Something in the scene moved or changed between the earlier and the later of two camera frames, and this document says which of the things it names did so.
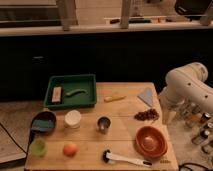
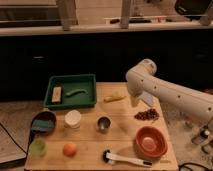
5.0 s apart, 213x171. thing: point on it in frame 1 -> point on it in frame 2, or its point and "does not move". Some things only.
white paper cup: x=72 y=119 does not move
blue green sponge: x=42 y=125 does not move
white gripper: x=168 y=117 -> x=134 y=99
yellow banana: x=114 y=98 does not move
